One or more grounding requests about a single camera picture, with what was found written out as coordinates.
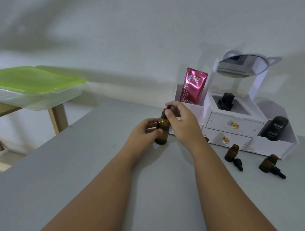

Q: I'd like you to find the person's left hand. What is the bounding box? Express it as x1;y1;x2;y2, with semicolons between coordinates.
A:
124;118;164;165

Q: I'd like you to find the black square perfume bottle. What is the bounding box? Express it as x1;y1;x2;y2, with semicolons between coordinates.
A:
217;92;235;111

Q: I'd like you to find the person's right forearm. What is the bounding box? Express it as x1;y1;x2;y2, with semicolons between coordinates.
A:
190;139;278;231

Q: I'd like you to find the green container lid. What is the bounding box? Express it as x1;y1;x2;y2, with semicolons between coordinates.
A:
0;66;86;94

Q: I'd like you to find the person's left forearm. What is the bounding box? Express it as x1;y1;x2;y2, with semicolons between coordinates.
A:
40;146;143;231

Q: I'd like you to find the black dropper cap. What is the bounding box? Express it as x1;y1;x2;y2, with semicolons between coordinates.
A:
271;166;286;179
161;105;172;120
233;158;244;172

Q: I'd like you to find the pink foil sachet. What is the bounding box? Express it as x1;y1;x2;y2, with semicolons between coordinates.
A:
181;68;208;105

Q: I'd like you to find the wooden side table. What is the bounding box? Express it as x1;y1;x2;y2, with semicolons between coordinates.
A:
0;102;70;172

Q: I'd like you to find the dark green tube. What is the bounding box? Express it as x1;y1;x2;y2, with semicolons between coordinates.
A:
260;116;289;141

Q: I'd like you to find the clear plastic storage container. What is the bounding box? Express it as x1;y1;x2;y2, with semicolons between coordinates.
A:
0;82;83;111

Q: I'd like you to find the person's right hand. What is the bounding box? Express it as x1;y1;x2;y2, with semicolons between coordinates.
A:
163;101;210;153

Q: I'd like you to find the round tilting mirror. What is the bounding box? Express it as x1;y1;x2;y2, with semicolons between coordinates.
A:
218;54;269;79

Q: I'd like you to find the white cosmetic organizer with drawers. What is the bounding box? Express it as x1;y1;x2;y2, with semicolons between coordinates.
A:
169;50;299;159

